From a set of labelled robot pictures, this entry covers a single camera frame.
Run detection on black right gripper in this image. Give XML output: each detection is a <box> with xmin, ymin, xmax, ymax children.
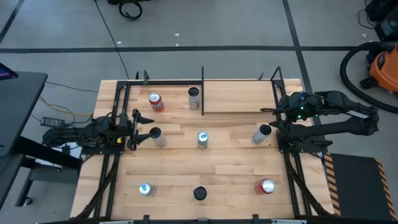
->
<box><xmin>260</xmin><ymin>93</ymin><xmax>315</xmax><ymax>129</ymax></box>

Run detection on black power adapter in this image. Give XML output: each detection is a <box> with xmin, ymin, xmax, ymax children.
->
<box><xmin>40</xmin><ymin>116</ymin><xmax>65</xmax><ymax>128</ymax></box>

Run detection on white Celsius Arctic Vibe can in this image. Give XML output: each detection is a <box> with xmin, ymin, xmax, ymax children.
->
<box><xmin>149</xmin><ymin>126</ymin><xmax>168</xmax><ymax>148</ymax></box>
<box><xmin>187</xmin><ymin>86</ymin><xmax>201</xmax><ymax>111</ymax></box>

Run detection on black mat with hazard stripes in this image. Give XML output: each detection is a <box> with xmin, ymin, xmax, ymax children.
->
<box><xmin>323</xmin><ymin>152</ymin><xmax>398</xmax><ymax>222</ymax></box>

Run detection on orange-red Fanta can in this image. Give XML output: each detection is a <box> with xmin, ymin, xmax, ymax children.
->
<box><xmin>148</xmin><ymin>92</ymin><xmax>165</xmax><ymax>113</ymax></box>
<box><xmin>254</xmin><ymin>178</ymin><xmax>277</xmax><ymax>195</ymax></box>

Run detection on coiled black cable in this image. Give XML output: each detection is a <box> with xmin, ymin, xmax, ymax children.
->
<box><xmin>118</xmin><ymin>0</ymin><xmax>144</xmax><ymax>22</ymax></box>

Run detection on yellow cable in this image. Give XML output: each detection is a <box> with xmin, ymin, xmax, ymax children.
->
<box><xmin>37</xmin><ymin>95</ymin><xmax>95</xmax><ymax>118</ymax></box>

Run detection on black aluminium rig frame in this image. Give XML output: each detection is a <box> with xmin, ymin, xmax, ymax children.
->
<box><xmin>70</xmin><ymin>70</ymin><xmax>338</xmax><ymax>224</ymax></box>

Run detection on blue silver Red Bull can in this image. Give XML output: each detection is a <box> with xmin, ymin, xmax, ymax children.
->
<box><xmin>138</xmin><ymin>182</ymin><xmax>156</xmax><ymax>197</ymax></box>
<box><xmin>197</xmin><ymin>131</ymin><xmax>210</xmax><ymax>150</ymax></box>

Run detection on wooden shelf with black frame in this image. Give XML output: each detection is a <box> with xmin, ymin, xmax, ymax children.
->
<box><xmin>201</xmin><ymin>65</ymin><xmax>285</xmax><ymax>116</ymax></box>

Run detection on black equipment cases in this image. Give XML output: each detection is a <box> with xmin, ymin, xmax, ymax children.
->
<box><xmin>364</xmin><ymin>0</ymin><xmax>398</xmax><ymax>43</ymax></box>

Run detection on orange shop vacuum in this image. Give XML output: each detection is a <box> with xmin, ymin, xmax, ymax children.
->
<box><xmin>360</xmin><ymin>43</ymin><xmax>398</xmax><ymax>93</ymax></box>
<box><xmin>339</xmin><ymin>41</ymin><xmax>398</xmax><ymax>113</ymax></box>

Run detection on thin black desk cable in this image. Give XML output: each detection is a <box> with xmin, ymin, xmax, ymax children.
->
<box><xmin>45</xmin><ymin>81</ymin><xmax>100</xmax><ymax>93</ymax></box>

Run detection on laptop with lit screen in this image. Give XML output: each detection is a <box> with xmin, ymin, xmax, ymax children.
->
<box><xmin>0</xmin><ymin>62</ymin><xmax>19</xmax><ymax>81</ymax></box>

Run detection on black desk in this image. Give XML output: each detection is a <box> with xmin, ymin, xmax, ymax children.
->
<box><xmin>0</xmin><ymin>70</ymin><xmax>83</xmax><ymax>210</ymax></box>

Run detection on white Celsius Tropical Vibe can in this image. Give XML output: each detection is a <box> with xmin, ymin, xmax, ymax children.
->
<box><xmin>193</xmin><ymin>185</ymin><xmax>208</xmax><ymax>201</ymax></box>
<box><xmin>251</xmin><ymin>124</ymin><xmax>272</xmax><ymax>145</ymax></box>

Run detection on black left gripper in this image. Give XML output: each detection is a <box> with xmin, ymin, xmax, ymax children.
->
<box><xmin>119</xmin><ymin>108</ymin><xmax>155</xmax><ymax>152</ymax></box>

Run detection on long black floor cable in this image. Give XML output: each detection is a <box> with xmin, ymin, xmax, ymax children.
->
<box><xmin>94</xmin><ymin>0</ymin><xmax>130</xmax><ymax>80</ymax></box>

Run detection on white paper sheet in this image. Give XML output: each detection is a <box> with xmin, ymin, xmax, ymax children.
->
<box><xmin>34</xmin><ymin>141</ymin><xmax>85</xmax><ymax>169</ymax></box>

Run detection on thin black floor cable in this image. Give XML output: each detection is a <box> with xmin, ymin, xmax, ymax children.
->
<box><xmin>356</xmin><ymin>7</ymin><xmax>377</xmax><ymax>30</ymax></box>

